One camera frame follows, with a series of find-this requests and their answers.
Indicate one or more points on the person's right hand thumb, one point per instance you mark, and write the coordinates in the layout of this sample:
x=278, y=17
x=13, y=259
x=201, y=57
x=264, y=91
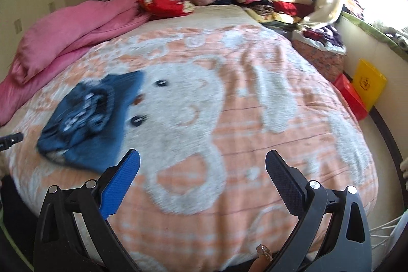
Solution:
x=263, y=260

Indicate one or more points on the red box by wall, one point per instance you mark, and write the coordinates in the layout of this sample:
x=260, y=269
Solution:
x=351, y=96

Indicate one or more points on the yellow paper bag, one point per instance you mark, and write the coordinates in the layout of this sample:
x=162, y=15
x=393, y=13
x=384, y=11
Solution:
x=369, y=83

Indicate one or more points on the purple clothes on pillow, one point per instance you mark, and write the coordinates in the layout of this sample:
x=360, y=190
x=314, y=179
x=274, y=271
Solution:
x=326, y=39

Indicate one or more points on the orange white patterned bedspread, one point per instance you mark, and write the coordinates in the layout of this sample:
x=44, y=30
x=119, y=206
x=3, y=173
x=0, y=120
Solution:
x=219, y=93

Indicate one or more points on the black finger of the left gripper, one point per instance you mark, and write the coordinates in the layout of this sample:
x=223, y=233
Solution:
x=9, y=140

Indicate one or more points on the white wire rack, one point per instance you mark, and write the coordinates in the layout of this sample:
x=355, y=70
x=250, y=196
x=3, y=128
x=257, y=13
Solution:
x=385, y=236

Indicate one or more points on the blue denim lace-trimmed pants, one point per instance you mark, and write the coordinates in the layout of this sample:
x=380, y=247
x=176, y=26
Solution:
x=86, y=130

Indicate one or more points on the red garment near headboard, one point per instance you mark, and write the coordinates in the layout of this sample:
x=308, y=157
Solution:
x=167, y=9

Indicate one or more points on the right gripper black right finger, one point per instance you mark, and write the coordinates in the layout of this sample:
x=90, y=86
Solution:
x=289, y=182

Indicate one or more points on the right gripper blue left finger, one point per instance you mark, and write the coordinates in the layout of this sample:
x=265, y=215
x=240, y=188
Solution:
x=115, y=182

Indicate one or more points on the pink folded quilt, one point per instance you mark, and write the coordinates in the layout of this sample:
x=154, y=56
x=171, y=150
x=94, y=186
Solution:
x=59, y=39

